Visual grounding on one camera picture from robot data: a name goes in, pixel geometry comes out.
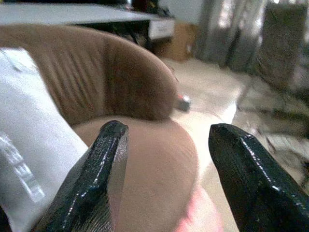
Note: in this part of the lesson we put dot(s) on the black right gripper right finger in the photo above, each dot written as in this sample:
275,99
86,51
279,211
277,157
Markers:
256,183

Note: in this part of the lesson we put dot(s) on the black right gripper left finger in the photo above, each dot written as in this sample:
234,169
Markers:
89,183

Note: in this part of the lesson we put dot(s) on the white pillow with grey print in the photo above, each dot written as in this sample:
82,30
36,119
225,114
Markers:
26,135

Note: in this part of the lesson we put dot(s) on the brown round sofa chair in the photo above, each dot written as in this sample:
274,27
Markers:
116,96

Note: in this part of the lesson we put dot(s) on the small grey red floor device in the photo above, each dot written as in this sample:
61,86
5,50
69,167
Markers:
184,102

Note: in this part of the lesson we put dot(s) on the pink cloth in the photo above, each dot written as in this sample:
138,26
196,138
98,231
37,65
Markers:
205,212

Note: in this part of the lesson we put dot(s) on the grey patterned curtain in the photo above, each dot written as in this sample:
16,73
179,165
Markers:
241,33

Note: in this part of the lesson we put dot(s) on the brown cardboard box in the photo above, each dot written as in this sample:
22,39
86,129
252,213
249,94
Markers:
181,41

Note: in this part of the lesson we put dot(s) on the white drawer box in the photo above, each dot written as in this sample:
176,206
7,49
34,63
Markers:
161,28

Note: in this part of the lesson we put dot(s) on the white table with black frame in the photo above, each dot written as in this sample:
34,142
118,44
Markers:
72,13

